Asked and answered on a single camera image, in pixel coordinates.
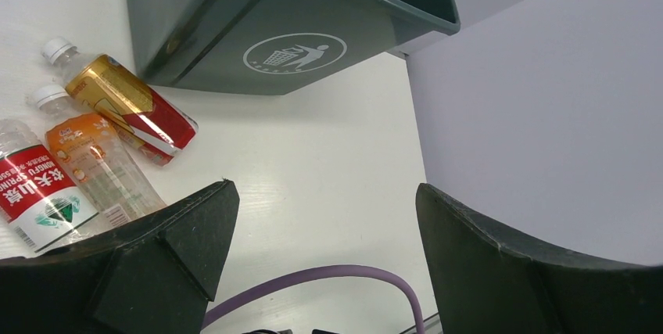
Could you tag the red label bottle left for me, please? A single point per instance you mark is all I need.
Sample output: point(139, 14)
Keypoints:
point(40, 202)

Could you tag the orange drink bottle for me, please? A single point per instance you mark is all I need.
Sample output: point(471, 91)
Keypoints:
point(89, 148)

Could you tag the red orange tea bottle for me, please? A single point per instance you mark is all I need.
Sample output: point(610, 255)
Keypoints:
point(144, 119)

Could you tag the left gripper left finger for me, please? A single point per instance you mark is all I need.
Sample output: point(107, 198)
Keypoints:
point(153, 275)

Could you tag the dark green trash bin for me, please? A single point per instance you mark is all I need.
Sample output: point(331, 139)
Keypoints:
point(272, 47)

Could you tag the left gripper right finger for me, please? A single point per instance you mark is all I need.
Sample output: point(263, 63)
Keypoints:
point(488, 277)

